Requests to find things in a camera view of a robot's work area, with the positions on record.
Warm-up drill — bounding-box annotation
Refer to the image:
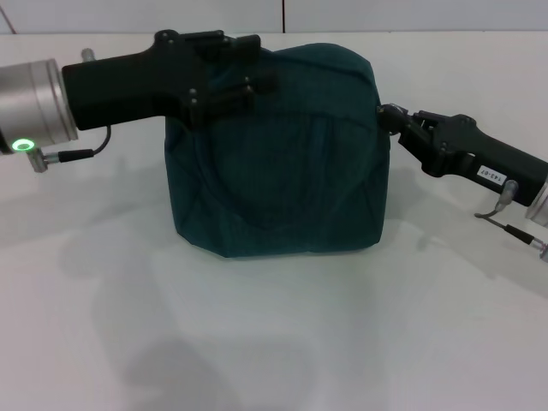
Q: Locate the dark left arm cable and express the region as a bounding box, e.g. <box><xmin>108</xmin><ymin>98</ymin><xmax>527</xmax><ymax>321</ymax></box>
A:
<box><xmin>26</xmin><ymin>126</ymin><xmax>113</xmax><ymax>173</ymax></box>

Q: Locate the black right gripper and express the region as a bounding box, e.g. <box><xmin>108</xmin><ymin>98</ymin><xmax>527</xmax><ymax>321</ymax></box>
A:
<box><xmin>378</xmin><ymin>101</ymin><xmax>548</xmax><ymax>207</ymax></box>

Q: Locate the dark right arm cable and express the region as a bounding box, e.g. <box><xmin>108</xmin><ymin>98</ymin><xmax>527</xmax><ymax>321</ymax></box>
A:
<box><xmin>474</xmin><ymin>179</ymin><xmax>548</xmax><ymax>262</ymax></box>

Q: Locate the dark arm cable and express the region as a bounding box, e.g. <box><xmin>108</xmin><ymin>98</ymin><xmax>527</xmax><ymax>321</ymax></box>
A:
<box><xmin>474</xmin><ymin>179</ymin><xmax>548</xmax><ymax>262</ymax></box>
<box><xmin>26</xmin><ymin>126</ymin><xmax>113</xmax><ymax>173</ymax></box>

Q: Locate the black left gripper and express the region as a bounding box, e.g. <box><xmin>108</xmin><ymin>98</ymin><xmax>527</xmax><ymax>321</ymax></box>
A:
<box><xmin>61</xmin><ymin>27</ymin><xmax>280</xmax><ymax>133</ymax></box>

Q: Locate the dark teal insulated lunch bag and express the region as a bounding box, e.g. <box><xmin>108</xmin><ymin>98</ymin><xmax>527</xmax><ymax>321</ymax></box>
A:
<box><xmin>164</xmin><ymin>41</ymin><xmax>394</xmax><ymax>260</ymax></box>

